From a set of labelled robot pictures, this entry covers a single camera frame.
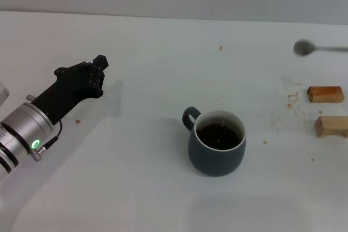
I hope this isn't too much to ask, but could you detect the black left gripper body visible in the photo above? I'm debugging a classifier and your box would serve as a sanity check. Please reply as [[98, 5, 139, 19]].
[[29, 71, 96, 126]]

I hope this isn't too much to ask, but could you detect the dark grey ceramic cup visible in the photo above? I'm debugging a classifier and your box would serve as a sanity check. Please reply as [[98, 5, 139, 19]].
[[182, 106, 247, 177]]

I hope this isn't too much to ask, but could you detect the pink handled metal spoon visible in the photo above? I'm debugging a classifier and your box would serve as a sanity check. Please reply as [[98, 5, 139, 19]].
[[293, 39, 348, 58]]

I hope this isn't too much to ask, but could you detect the dark coffee liquid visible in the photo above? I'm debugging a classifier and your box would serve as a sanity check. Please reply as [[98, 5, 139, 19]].
[[196, 123, 244, 151]]

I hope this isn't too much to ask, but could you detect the dark stained wooden block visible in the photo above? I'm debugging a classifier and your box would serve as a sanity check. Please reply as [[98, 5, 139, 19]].
[[307, 86, 345, 104]]

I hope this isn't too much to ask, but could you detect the light wooden block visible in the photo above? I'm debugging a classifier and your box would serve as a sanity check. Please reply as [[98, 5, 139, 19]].
[[314, 115, 348, 139]]

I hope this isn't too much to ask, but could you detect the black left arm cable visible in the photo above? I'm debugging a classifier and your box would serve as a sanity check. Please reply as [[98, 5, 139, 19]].
[[39, 120, 63, 151]]

